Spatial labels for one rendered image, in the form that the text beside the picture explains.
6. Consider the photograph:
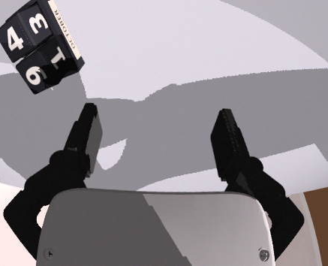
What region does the black tray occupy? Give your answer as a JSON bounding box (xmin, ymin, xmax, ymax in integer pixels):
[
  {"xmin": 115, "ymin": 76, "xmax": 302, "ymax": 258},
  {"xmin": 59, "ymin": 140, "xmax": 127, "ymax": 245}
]
[{"xmin": 5, "ymin": 0, "xmax": 85, "ymax": 78}]

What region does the black calendar cube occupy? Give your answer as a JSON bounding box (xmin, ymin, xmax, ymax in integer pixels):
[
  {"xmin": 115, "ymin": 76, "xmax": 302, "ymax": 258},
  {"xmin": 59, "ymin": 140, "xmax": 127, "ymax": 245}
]
[
  {"xmin": 16, "ymin": 37, "xmax": 71, "ymax": 95},
  {"xmin": 0, "ymin": 4, "xmax": 54, "ymax": 63}
]

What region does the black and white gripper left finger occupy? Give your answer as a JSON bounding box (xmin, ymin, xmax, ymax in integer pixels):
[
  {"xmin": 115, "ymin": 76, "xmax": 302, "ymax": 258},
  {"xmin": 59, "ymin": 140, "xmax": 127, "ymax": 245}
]
[{"xmin": 3, "ymin": 103, "xmax": 103, "ymax": 260}]

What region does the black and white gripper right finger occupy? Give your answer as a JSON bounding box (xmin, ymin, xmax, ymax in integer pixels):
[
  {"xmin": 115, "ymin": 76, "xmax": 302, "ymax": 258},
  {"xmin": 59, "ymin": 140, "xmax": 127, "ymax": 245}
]
[{"xmin": 210, "ymin": 108, "xmax": 304, "ymax": 261}]

